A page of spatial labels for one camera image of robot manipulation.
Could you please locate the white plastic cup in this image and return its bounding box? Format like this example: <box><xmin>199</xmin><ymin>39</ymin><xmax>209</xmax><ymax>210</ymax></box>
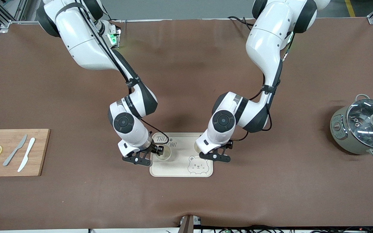
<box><xmin>154</xmin><ymin>145</ymin><xmax>172</xmax><ymax>161</ymax></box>

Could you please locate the white tray with bear print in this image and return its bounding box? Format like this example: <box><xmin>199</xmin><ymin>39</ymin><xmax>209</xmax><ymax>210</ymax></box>
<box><xmin>150</xmin><ymin>132</ymin><xmax>213</xmax><ymax>178</ymax></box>

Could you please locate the grey plastic knife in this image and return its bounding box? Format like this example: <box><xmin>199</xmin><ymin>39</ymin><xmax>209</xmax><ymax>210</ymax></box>
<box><xmin>3</xmin><ymin>134</ymin><xmax>28</xmax><ymax>167</ymax></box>

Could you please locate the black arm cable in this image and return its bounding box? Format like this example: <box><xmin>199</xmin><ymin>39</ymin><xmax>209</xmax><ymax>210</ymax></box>
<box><xmin>228</xmin><ymin>16</ymin><xmax>295</xmax><ymax>142</ymax></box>
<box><xmin>73</xmin><ymin>2</ymin><xmax>170</xmax><ymax>144</ymax></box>

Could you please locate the white plastic knife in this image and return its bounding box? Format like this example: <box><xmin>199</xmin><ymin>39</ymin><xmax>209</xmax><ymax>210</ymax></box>
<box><xmin>17</xmin><ymin>138</ymin><xmax>36</xmax><ymax>172</ymax></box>

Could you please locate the bamboo cutting board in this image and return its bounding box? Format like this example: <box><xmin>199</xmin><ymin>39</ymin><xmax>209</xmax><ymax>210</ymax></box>
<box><xmin>0</xmin><ymin>129</ymin><xmax>51</xmax><ymax>177</ymax></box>

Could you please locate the brown table mat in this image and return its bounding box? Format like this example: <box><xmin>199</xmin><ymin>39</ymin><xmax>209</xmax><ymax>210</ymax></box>
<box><xmin>0</xmin><ymin>18</ymin><xmax>373</xmax><ymax>231</ymax></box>

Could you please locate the glass pot lid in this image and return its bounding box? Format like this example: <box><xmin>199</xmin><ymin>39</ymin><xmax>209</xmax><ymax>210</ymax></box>
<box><xmin>346</xmin><ymin>99</ymin><xmax>373</xmax><ymax>145</ymax></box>

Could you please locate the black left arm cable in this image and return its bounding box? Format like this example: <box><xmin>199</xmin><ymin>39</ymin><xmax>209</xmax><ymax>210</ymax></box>
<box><xmin>228</xmin><ymin>16</ymin><xmax>295</xmax><ymax>142</ymax></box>

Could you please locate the grey-green electric pot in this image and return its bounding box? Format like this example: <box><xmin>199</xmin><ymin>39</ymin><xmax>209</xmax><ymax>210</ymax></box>
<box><xmin>330</xmin><ymin>94</ymin><xmax>373</xmax><ymax>159</ymax></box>

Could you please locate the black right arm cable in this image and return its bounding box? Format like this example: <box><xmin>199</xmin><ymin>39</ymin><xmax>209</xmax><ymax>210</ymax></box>
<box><xmin>73</xmin><ymin>2</ymin><xmax>170</xmax><ymax>144</ymax></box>

